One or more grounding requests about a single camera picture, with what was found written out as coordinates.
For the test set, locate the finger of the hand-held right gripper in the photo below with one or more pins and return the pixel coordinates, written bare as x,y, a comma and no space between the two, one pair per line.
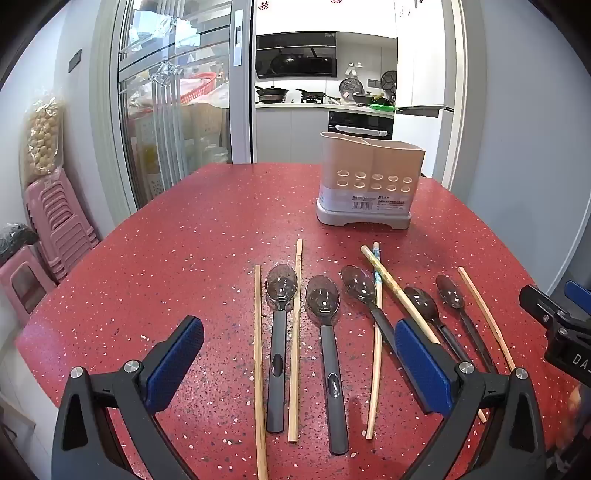
579,293
535,300

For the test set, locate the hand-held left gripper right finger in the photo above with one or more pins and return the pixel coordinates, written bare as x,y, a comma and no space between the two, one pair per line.
422,364

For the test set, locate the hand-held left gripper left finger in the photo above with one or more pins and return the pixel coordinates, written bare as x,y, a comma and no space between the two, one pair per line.
178,364

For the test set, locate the blue patterned wooden chopstick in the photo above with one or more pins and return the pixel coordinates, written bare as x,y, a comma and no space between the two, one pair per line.
375,383

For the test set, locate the plain wooden chopstick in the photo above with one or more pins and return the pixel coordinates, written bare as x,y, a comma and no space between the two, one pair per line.
485,314
296,323
257,346

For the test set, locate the thick bamboo chopstick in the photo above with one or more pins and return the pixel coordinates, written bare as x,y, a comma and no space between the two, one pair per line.
401,295

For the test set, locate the beige plastic utensil holder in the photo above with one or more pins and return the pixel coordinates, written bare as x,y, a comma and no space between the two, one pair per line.
369,157

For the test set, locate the single pink stool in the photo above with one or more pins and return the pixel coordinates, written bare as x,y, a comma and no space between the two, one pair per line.
23,281

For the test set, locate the stack of pink plastic stools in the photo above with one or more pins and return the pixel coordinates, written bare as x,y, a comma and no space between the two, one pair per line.
60,221

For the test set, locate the small black bag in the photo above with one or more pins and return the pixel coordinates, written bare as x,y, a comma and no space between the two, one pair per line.
16,240

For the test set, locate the green flat board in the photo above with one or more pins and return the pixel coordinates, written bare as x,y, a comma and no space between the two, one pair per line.
383,108

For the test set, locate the glass sliding door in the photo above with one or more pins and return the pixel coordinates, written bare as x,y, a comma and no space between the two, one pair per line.
175,115

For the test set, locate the black built-in oven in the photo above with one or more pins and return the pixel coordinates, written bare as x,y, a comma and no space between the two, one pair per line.
360,122

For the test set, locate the grey kitchen cabinets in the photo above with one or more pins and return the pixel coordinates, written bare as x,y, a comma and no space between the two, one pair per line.
286,134

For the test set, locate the white refrigerator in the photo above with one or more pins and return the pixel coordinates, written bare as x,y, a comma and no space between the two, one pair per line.
425,69

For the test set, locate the round metal steamer rack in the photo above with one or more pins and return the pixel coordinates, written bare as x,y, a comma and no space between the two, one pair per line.
389,81
349,87

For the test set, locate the black cooking pot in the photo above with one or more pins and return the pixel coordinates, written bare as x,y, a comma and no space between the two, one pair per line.
366,98

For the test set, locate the clear bag of beige balls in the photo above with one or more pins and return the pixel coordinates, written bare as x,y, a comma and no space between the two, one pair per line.
44,134

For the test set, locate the red plastic basket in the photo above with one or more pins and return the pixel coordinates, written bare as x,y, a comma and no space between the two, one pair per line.
198,87

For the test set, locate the black wok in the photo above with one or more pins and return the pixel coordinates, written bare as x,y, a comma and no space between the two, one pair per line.
271,93

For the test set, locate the black frying pan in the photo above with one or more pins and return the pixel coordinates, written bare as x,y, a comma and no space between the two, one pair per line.
310,95

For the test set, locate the black range hood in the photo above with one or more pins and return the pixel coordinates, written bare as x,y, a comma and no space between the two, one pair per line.
295,55

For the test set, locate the black wall switch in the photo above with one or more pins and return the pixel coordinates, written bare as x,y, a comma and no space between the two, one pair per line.
74,60

